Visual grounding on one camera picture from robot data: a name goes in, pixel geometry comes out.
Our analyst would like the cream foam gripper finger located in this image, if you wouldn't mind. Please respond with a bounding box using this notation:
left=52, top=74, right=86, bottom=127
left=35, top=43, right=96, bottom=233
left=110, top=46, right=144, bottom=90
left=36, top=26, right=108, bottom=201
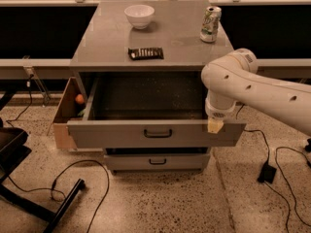
left=207, top=117, right=224, bottom=134

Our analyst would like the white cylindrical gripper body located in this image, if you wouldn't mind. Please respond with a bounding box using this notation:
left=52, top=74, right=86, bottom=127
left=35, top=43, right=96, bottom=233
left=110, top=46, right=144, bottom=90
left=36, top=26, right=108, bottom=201
left=205, top=90, right=236, bottom=119

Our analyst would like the grey top drawer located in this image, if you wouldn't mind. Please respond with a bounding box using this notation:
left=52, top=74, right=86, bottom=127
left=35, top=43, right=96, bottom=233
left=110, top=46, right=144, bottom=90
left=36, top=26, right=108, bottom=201
left=68, top=71, right=245, bottom=149

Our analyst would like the grey drawer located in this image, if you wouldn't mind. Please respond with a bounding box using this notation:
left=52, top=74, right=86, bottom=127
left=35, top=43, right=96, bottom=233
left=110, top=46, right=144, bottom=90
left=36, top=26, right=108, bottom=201
left=68, top=71, right=245, bottom=149
left=104, top=153, right=210, bottom=171

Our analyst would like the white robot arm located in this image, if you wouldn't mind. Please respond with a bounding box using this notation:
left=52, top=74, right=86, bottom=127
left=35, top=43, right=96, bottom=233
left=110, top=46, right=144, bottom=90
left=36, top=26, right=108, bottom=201
left=201, top=49, right=311, bottom=136

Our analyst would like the grey drawer cabinet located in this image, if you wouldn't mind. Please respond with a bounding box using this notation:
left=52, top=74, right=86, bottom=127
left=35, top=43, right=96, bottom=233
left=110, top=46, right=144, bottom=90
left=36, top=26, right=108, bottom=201
left=69, top=0, right=243, bottom=175

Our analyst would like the grey bottom drawer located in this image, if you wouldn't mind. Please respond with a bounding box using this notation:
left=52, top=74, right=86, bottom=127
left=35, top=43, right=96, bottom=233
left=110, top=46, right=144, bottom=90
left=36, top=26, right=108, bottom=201
left=104, top=153, right=210, bottom=171

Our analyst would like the green white soda can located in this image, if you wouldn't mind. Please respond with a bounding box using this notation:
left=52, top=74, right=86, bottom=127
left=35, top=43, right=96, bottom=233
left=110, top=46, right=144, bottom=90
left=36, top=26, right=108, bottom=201
left=200, top=6, right=222, bottom=43

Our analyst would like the black snack bar wrapper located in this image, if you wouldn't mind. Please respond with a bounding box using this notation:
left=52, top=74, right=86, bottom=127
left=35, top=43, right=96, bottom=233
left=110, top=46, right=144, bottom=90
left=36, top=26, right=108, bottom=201
left=127, top=48, right=164, bottom=60

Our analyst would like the white ceramic bowl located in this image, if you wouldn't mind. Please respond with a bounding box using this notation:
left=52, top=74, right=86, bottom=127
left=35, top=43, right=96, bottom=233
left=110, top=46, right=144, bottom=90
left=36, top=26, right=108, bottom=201
left=124, top=5, right=155, bottom=29

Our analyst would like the orange fruit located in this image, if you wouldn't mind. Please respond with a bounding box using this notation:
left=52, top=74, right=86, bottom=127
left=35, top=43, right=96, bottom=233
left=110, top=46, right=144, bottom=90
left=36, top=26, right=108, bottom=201
left=75, top=94, right=85, bottom=105

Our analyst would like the brown cardboard box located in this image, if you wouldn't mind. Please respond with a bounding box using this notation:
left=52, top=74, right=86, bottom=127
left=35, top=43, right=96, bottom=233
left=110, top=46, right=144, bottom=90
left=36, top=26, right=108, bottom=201
left=52, top=78, right=86, bottom=150

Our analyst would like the black chair base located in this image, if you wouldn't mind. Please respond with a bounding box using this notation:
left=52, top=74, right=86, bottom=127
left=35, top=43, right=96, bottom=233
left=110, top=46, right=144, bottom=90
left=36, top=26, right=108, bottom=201
left=0, top=94, right=83, bottom=233

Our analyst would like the black cable at right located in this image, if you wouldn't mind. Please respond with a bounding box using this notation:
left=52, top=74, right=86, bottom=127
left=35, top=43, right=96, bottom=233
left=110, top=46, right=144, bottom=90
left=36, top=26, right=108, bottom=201
left=263, top=146, right=311, bottom=233

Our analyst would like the black power adapter with cable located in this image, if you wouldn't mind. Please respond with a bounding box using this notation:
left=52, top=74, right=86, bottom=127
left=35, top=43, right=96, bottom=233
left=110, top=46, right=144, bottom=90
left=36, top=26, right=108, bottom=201
left=244, top=129, right=276, bottom=183

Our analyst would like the black cable on left floor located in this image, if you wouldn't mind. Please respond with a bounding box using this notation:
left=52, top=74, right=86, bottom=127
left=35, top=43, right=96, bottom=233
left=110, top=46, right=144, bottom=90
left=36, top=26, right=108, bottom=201
left=6, top=159, right=111, bottom=233

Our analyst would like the left wall socket with cable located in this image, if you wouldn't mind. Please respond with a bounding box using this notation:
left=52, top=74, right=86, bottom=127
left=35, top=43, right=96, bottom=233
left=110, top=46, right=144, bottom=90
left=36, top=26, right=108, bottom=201
left=6, top=67, right=35, bottom=127

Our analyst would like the grey window rail frame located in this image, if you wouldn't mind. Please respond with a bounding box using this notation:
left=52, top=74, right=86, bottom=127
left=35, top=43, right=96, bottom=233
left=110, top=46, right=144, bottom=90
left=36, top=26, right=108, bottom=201
left=0, top=0, right=311, bottom=82

